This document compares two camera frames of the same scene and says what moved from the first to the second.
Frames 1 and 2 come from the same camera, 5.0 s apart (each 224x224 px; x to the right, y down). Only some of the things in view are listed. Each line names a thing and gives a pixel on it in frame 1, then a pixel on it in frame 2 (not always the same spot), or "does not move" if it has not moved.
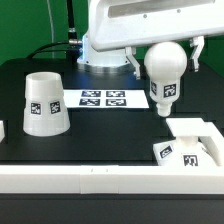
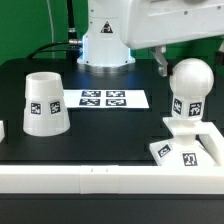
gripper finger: x=198 y=42 → x=220 y=53
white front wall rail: x=111 y=179 does not move
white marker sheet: x=106 y=99 does not move
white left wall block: x=2 y=131 does not move
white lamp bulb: x=165 y=64 → x=190 y=81
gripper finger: x=130 y=52 → x=158 y=53
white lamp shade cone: x=45 y=109 does not move
